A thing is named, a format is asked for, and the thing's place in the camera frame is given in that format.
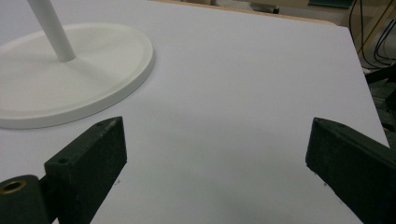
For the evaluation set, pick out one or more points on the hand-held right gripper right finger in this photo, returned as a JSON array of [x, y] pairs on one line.
[[355, 165]]

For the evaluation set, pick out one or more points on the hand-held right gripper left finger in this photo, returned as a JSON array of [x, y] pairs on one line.
[[87, 168]]

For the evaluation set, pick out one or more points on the white round stand with pole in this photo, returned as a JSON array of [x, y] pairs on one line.
[[71, 77]]

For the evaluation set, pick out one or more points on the black metal stand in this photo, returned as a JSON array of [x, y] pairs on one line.
[[382, 76]]

